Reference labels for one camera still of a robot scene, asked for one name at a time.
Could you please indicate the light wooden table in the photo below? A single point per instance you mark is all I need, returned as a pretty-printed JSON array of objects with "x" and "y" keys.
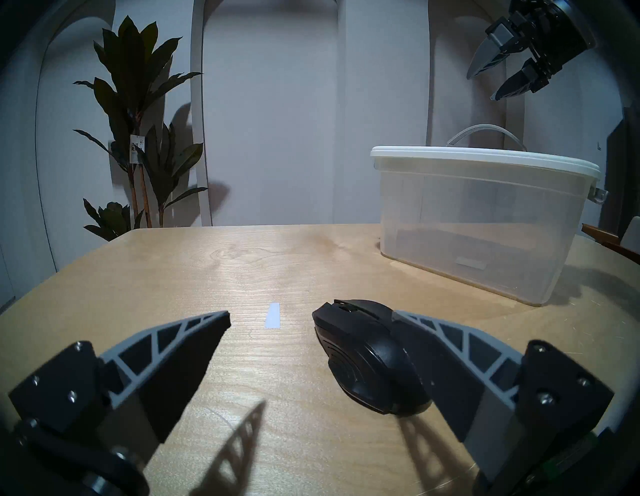
[{"x": 200, "y": 270}]

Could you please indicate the white plant tag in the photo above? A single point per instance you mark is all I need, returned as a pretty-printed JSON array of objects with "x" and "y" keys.
[{"x": 136, "y": 149}]

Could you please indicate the clear plastic storage container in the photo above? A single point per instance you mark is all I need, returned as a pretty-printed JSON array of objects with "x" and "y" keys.
[{"x": 475, "y": 225}]

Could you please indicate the wooden armchair with white cushions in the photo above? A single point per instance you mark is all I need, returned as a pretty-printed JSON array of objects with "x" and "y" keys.
[{"x": 607, "y": 240}]

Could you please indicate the black computer mouse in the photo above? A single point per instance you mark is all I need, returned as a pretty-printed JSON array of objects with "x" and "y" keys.
[{"x": 370, "y": 360}]

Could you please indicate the tall green potted plant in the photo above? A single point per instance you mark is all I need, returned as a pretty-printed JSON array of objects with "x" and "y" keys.
[{"x": 130, "y": 100}]

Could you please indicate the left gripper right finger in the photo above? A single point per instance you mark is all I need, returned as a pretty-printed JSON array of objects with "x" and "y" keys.
[{"x": 450, "y": 380}]

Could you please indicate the short white tape strip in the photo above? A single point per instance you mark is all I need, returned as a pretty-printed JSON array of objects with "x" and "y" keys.
[{"x": 273, "y": 316}]

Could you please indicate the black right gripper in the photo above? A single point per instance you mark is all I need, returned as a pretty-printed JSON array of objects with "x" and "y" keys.
[{"x": 560, "y": 30}]

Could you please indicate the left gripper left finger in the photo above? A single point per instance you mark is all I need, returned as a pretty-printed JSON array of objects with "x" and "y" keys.
[{"x": 165, "y": 360}]

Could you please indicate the dark open door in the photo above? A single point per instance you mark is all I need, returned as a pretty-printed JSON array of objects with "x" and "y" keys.
[{"x": 622, "y": 175}]

